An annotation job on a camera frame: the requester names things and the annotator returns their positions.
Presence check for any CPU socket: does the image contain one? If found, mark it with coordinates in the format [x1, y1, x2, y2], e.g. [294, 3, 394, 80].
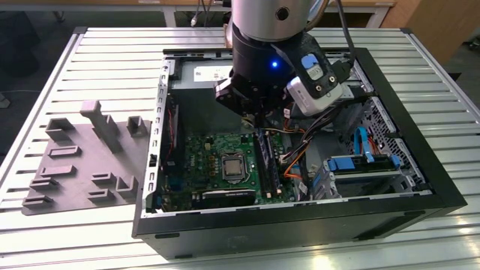
[218, 151, 250, 184]

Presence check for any black PC case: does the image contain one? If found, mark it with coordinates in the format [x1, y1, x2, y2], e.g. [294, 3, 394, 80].
[130, 47, 469, 260]

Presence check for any red black twisted wire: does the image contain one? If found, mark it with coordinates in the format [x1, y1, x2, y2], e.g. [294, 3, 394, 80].
[166, 106, 178, 150]

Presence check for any silver disk bay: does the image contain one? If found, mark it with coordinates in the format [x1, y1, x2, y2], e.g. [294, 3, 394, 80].
[313, 165, 417, 199]

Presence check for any grey power supply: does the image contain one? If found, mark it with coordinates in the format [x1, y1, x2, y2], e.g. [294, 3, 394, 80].
[166, 58, 244, 136]

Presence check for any silver CPU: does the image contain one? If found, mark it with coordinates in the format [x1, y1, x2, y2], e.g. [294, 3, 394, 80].
[224, 159, 245, 176]

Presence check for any brown wooden cabinet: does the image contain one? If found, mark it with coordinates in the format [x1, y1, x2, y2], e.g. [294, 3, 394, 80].
[377, 0, 480, 66]

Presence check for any white desk with wooden top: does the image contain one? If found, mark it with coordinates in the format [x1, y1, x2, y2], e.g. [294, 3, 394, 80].
[112, 0, 398, 29]

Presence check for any blue flat data cable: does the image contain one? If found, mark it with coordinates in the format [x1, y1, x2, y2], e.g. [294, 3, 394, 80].
[353, 127, 376, 163]

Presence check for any green motherboard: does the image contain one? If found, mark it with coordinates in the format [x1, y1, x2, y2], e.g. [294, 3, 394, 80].
[160, 132, 301, 212]

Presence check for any orange wire bundle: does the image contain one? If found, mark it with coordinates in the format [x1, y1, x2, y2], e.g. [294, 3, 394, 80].
[282, 156, 302, 181]

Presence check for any black cable bundle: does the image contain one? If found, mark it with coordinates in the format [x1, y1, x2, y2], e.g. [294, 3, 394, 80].
[278, 95, 372, 164]

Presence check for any hard disk in blue carrier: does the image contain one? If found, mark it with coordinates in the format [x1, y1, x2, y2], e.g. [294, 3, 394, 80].
[324, 154, 402, 177]

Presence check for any blue expansion slot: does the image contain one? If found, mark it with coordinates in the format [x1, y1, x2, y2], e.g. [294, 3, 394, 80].
[166, 174, 182, 194]

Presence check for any grey parts rack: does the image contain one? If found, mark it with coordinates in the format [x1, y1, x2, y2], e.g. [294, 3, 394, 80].
[20, 100, 154, 216]

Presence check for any silver drive cage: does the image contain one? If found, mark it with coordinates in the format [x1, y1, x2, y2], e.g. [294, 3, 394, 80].
[288, 52, 376, 119]

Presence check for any black graphics card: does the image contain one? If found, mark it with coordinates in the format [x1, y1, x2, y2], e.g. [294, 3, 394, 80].
[189, 188, 258, 211]

